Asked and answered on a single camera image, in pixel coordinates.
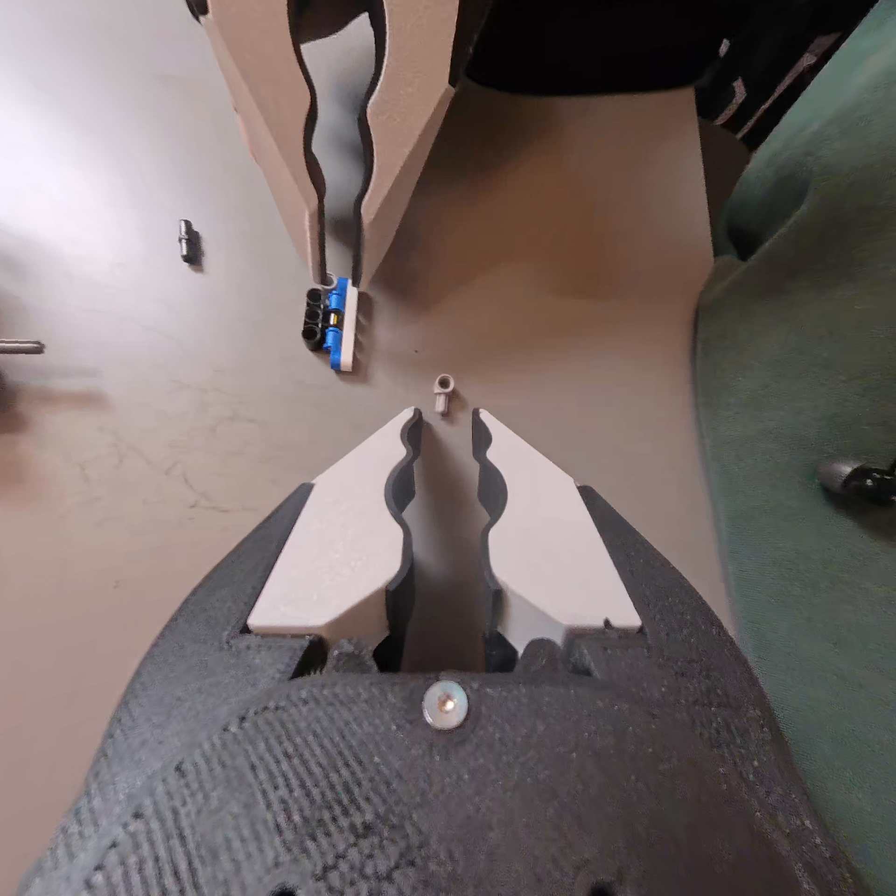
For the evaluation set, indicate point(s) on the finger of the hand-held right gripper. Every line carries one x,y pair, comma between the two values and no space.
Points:
259,70
413,70

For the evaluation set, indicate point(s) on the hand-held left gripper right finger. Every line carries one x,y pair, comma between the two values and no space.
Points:
560,560

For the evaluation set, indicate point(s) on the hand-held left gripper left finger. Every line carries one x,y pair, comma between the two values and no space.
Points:
329,553

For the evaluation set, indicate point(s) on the black lego pin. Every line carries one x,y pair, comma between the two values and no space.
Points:
189,241

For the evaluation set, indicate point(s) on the blue lego pin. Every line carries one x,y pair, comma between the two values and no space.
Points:
340,294
333,348

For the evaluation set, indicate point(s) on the white four-hole lego beam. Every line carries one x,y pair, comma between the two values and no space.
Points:
350,329

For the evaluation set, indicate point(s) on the black lego cross connector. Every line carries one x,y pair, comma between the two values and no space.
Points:
313,318

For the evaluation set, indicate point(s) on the partly built lego car chassis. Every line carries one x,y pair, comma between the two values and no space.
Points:
21,346

